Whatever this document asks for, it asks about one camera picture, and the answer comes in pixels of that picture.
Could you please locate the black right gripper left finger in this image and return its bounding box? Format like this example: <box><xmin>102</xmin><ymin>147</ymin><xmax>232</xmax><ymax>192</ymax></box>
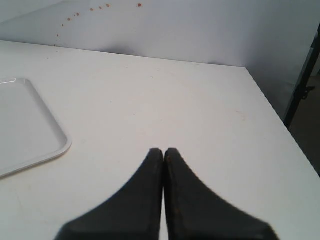
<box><xmin>55</xmin><ymin>148</ymin><xmax>164</xmax><ymax>240</ymax></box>

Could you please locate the white rectangular plastic tray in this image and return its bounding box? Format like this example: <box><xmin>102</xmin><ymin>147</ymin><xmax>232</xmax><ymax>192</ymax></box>
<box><xmin>0</xmin><ymin>77</ymin><xmax>72</xmax><ymax>178</ymax></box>

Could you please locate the black tripod stand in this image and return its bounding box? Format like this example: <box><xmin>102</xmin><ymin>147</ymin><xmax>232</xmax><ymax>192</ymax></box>
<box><xmin>283</xmin><ymin>26</ymin><xmax>320</xmax><ymax>129</ymax></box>

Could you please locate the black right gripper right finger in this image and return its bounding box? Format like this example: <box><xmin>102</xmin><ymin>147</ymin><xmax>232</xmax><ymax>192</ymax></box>
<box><xmin>163</xmin><ymin>148</ymin><xmax>277</xmax><ymax>240</ymax></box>

